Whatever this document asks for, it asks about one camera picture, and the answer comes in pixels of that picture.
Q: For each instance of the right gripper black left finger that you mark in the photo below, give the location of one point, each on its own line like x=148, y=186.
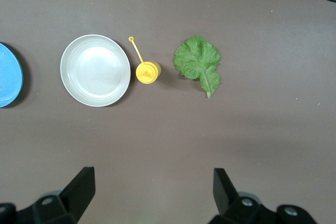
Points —
x=84, y=190

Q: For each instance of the yellow squeeze bottle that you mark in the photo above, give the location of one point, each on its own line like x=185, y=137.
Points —
x=147, y=73

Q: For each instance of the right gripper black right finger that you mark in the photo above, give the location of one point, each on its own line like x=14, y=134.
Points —
x=223, y=192

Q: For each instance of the beige plate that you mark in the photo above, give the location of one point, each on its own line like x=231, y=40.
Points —
x=95, y=70

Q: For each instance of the blue plate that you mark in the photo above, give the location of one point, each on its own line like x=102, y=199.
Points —
x=9, y=74

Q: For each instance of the green lettuce leaf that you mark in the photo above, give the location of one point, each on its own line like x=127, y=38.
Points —
x=197, y=61

